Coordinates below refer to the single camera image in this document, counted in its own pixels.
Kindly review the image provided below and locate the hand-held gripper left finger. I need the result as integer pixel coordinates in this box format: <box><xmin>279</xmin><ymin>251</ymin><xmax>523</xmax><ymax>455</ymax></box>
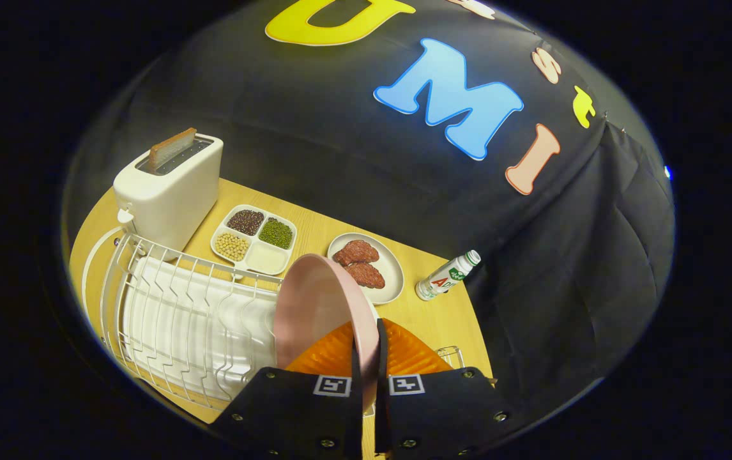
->
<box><xmin>210</xmin><ymin>319</ymin><xmax>364</xmax><ymax>460</ymax></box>

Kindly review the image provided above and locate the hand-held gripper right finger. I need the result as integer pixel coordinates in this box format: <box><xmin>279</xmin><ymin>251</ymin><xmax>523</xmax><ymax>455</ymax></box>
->
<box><xmin>376</xmin><ymin>318</ymin><xmax>517</xmax><ymax>460</ymax></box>

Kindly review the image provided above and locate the metal wire basket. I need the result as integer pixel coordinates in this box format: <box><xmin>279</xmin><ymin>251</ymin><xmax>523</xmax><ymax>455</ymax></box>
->
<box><xmin>433</xmin><ymin>345</ymin><xmax>467</xmax><ymax>371</ymax></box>

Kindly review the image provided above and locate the pink plate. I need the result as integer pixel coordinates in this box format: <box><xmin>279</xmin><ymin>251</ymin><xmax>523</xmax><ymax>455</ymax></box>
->
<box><xmin>273</xmin><ymin>254</ymin><xmax>381</xmax><ymax>416</ymax></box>

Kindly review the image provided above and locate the white wire dish rack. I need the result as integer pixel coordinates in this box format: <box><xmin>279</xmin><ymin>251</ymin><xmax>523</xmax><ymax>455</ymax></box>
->
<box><xmin>82</xmin><ymin>225</ymin><xmax>284</xmax><ymax>411</ymax></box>

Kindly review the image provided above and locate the beige plate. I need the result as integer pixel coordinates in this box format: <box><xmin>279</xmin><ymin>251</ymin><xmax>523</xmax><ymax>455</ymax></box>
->
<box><xmin>327</xmin><ymin>233</ymin><xmax>405</xmax><ymax>305</ymax></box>

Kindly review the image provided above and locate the white drip tray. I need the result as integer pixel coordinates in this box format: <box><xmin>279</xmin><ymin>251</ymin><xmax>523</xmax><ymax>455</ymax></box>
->
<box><xmin>125</xmin><ymin>256</ymin><xmax>280</xmax><ymax>397</ymax></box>

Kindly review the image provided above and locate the white and green drink bottle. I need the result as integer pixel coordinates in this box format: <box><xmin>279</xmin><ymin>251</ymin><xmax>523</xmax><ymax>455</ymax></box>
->
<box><xmin>415</xmin><ymin>250</ymin><xmax>482</xmax><ymax>302</ymax></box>

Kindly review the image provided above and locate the red meat piece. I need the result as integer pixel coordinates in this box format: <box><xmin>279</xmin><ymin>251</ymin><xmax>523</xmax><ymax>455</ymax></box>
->
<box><xmin>332</xmin><ymin>240</ymin><xmax>381</xmax><ymax>267</ymax></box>
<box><xmin>345</xmin><ymin>262</ymin><xmax>386</xmax><ymax>289</ymax></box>

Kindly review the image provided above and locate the white divided tray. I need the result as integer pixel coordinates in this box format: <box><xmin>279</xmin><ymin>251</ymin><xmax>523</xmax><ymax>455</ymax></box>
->
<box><xmin>210</xmin><ymin>204</ymin><xmax>298</xmax><ymax>277</ymax></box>

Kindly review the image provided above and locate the pile of yellow soybeans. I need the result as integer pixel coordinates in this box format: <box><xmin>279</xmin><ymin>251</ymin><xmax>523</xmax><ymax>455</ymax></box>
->
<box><xmin>215</xmin><ymin>231</ymin><xmax>251</xmax><ymax>262</ymax></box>

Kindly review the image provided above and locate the pile of green beans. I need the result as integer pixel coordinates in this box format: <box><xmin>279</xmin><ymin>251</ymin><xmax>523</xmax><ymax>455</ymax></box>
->
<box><xmin>259</xmin><ymin>218</ymin><xmax>294</xmax><ymax>250</ymax></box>

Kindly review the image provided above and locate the pile of dark red beans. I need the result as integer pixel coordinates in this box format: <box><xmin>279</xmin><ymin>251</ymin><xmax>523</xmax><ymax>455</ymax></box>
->
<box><xmin>226</xmin><ymin>209</ymin><xmax>265</xmax><ymax>236</ymax></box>

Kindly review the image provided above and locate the white toaster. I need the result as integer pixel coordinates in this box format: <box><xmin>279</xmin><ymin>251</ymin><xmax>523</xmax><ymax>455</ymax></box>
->
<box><xmin>113</xmin><ymin>128</ymin><xmax>224</xmax><ymax>261</ymax></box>

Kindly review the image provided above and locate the black backdrop cloth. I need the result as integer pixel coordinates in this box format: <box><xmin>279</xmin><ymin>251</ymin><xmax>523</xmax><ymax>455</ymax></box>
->
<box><xmin>63</xmin><ymin>0</ymin><xmax>675</xmax><ymax>435</ymax></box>

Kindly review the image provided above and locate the brown toast slice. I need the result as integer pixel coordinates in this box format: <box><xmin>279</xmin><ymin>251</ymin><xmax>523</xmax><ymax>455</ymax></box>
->
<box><xmin>148</xmin><ymin>128</ymin><xmax>198</xmax><ymax>173</ymax></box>

